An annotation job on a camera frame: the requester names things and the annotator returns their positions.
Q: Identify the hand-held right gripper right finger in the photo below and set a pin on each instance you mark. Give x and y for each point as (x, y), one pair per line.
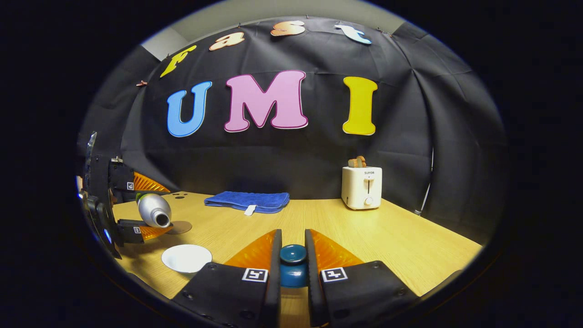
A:
(313, 296)

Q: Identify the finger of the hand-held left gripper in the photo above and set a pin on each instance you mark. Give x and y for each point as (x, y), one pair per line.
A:
(120, 177)
(130, 231)

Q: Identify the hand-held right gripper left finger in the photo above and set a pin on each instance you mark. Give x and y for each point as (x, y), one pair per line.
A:
(275, 291)

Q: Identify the silver green label water bottle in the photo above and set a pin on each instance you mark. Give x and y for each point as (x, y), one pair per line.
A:
(152, 208)

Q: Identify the round brown coaster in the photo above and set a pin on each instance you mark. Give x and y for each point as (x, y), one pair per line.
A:
(181, 228)

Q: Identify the teal and white teacup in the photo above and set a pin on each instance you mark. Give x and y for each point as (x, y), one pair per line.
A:
(186, 258)

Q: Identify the folded blue towel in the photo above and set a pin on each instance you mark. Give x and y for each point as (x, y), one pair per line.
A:
(246, 200)

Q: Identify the cream toaster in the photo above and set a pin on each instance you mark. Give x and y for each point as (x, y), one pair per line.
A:
(355, 189)

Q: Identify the black backdrop cloth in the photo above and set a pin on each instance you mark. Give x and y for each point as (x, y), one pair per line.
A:
(282, 159)

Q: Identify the brown bread slice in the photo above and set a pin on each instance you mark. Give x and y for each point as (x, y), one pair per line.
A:
(356, 162)

